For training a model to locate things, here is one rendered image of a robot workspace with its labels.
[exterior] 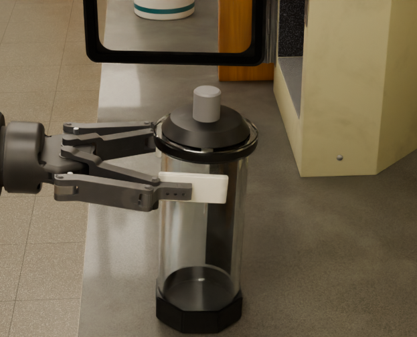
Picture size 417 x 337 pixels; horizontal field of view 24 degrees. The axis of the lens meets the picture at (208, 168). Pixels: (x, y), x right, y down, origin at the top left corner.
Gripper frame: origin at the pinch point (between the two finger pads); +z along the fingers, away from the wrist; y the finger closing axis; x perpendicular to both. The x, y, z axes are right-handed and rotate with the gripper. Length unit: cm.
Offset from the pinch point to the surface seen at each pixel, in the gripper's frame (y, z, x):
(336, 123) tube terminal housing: 31.5, 21.6, 8.3
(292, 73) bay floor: 53, 19, 9
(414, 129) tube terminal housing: 39, 35, 12
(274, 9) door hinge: 63, 16, 2
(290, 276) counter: 6.2, 12.7, 17.5
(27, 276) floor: 151, -33, 116
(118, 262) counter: 10.6, -7.9, 19.3
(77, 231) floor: 176, -20, 115
